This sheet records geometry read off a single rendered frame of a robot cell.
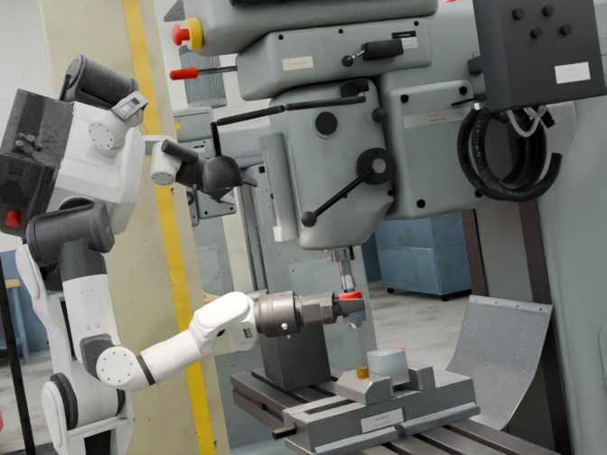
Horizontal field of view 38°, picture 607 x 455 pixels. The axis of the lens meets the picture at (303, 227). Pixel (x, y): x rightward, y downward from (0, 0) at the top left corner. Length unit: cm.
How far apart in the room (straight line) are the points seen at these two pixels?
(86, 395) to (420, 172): 99
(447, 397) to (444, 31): 71
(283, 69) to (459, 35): 38
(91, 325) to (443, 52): 87
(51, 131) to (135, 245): 152
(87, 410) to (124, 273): 126
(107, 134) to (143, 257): 161
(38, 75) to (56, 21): 736
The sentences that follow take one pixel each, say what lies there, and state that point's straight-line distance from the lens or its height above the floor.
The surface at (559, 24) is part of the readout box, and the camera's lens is 163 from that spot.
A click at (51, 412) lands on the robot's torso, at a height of 100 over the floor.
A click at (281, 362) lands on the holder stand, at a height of 104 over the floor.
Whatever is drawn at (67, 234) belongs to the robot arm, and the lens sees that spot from 180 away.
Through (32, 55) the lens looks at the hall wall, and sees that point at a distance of 1086.
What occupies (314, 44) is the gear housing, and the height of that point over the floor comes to 170.
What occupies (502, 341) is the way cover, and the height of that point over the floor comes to 104.
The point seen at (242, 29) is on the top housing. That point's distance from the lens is 164.
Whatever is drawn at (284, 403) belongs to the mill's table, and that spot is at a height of 97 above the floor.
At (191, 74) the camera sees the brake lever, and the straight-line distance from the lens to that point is 182.
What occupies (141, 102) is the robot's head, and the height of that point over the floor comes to 167.
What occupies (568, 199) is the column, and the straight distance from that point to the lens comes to 184.
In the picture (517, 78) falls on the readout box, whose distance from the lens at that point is 156.
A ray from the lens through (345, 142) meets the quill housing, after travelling 170.
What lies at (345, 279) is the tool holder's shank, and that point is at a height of 124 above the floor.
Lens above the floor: 145
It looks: 3 degrees down
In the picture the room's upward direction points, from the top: 9 degrees counter-clockwise
